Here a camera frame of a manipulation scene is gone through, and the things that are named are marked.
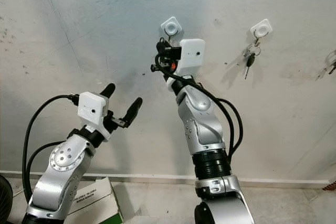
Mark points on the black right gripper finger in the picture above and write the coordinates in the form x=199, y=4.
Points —
x=160, y=68
x=161, y=51

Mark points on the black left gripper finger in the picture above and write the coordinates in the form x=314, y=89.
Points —
x=133, y=111
x=108, y=90

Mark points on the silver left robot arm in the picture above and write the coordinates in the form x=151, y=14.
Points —
x=60, y=179

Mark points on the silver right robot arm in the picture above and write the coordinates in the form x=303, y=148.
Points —
x=205, y=124

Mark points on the white baseboard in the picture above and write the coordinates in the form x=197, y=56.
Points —
x=152, y=178

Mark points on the black car key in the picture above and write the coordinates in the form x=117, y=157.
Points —
x=250, y=60

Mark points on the white green cardboard box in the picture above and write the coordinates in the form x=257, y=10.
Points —
x=94, y=200

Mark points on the black floor fan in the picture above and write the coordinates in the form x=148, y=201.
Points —
x=5, y=203

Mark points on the silver key bunch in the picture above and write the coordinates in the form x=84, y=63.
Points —
x=332, y=66

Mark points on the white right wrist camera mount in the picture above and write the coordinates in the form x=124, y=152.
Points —
x=191, y=53

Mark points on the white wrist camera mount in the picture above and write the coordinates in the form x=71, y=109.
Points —
x=92, y=109
x=191, y=53

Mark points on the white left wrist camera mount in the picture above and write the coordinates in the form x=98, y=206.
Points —
x=92, y=109

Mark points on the white square wall hook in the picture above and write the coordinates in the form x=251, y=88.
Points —
x=171, y=26
x=261, y=27

